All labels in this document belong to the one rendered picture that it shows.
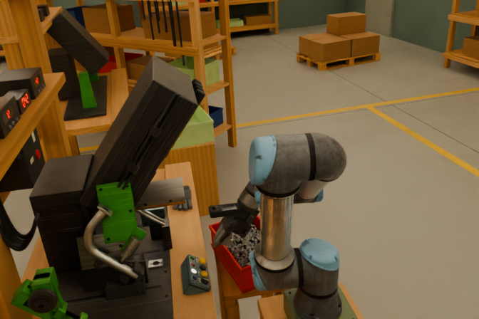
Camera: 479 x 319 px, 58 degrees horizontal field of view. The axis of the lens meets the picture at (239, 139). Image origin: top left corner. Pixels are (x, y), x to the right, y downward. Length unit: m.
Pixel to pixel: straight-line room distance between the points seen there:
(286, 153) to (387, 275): 2.15
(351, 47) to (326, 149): 6.64
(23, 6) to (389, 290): 2.52
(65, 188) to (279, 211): 0.83
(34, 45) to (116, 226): 0.98
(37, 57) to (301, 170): 1.50
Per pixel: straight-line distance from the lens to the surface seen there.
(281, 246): 1.22
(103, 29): 4.93
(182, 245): 1.81
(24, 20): 2.18
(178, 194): 1.69
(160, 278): 1.67
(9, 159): 1.26
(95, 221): 1.55
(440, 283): 3.10
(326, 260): 1.31
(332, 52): 7.40
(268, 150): 1.00
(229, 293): 1.72
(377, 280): 3.02
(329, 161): 1.03
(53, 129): 2.30
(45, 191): 1.66
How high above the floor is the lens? 1.99
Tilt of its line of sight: 24 degrees down
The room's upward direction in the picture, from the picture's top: 3 degrees counter-clockwise
